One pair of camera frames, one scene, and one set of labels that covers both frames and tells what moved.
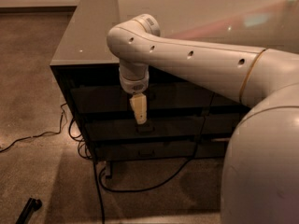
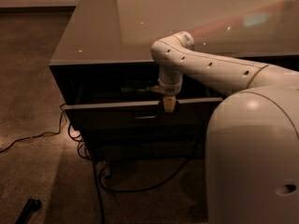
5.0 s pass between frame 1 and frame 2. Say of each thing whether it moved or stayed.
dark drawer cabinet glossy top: stayed
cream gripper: moved
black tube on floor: stayed
